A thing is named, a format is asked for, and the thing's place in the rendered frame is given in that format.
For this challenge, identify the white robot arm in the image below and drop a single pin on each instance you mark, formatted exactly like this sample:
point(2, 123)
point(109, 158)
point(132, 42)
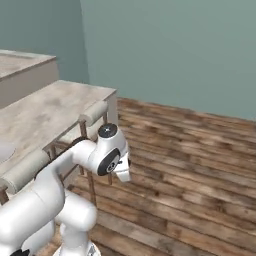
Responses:
point(50, 186)

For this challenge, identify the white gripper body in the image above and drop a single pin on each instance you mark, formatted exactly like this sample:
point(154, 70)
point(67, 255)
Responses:
point(123, 173)

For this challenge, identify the white plate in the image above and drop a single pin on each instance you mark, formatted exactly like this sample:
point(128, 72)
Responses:
point(4, 152)

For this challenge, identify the beige counter cabinet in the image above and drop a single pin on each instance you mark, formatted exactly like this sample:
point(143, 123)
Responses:
point(23, 75)

